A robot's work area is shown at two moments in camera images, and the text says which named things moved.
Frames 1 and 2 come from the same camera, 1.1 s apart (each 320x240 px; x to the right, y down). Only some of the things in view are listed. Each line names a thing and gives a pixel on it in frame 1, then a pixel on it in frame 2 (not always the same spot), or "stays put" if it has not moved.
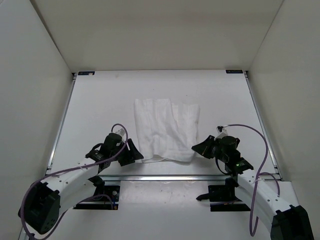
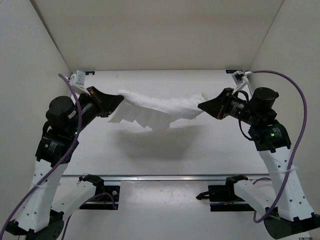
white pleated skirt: [166, 130] to [156, 113]
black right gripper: [203, 148] to [216, 106]
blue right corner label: [234, 71] stays put
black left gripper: [132, 154] to [110, 101]
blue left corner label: [86, 72] stays put
